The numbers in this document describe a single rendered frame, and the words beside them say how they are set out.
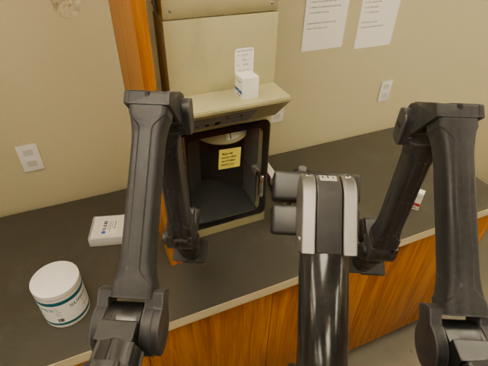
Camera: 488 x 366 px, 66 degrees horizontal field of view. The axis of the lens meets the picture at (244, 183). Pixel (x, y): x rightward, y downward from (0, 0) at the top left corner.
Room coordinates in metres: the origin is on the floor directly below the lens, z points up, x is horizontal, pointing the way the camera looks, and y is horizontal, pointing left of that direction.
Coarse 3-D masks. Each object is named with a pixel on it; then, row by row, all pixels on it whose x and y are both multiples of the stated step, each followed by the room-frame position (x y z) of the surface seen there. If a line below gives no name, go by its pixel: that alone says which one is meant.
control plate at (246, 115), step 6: (234, 114) 0.94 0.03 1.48; (240, 114) 0.96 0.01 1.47; (246, 114) 0.97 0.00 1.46; (252, 114) 0.99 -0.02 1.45; (204, 120) 0.91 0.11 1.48; (210, 120) 0.92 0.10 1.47; (216, 120) 0.94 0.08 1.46; (222, 120) 0.95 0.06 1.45; (228, 120) 0.97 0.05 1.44; (240, 120) 1.00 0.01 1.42; (198, 126) 0.94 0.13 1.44; (204, 126) 0.95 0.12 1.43; (210, 126) 0.97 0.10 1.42
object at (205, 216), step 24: (264, 120) 1.07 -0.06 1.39; (192, 144) 0.97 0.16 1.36; (216, 144) 1.00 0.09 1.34; (240, 144) 1.04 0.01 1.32; (264, 144) 1.07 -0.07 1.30; (192, 168) 0.97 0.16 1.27; (216, 168) 1.00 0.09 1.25; (240, 168) 1.04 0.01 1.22; (264, 168) 1.07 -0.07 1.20; (192, 192) 0.97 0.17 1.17; (216, 192) 1.00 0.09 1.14; (240, 192) 1.04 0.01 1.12; (264, 192) 1.08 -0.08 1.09; (216, 216) 1.00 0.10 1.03; (240, 216) 1.04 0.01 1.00
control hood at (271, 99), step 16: (192, 96) 0.98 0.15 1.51; (208, 96) 0.98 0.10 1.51; (224, 96) 0.98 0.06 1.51; (272, 96) 0.99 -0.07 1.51; (288, 96) 0.99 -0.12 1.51; (208, 112) 0.89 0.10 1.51; (224, 112) 0.91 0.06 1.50; (240, 112) 0.94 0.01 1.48; (256, 112) 0.99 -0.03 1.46; (272, 112) 1.03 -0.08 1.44
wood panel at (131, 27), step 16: (112, 0) 1.18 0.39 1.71; (128, 0) 0.88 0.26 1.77; (144, 0) 0.86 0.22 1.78; (112, 16) 1.26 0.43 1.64; (128, 16) 0.92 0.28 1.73; (144, 16) 0.86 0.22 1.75; (128, 32) 0.96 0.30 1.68; (144, 32) 0.85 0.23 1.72; (128, 48) 1.01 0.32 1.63; (144, 48) 0.85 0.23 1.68; (128, 64) 1.07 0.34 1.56; (144, 64) 0.85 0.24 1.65; (128, 80) 1.14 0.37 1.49; (144, 80) 0.85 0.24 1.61; (160, 208) 0.88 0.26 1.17; (160, 224) 0.93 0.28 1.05
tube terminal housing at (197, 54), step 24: (168, 24) 0.97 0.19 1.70; (192, 24) 0.99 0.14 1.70; (216, 24) 1.02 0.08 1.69; (240, 24) 1.05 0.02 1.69; (264, 24) 1.08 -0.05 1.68; (168, 48) 0.97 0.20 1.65; (192, 48) 0.99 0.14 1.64; (216, 48) 1.02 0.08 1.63; (264, 48) 1.08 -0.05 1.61; (168, 72) 0.96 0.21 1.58; (192, 72) 0.99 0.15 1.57; (216, 72) 1.02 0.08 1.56; (264, 72) 1.08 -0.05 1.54
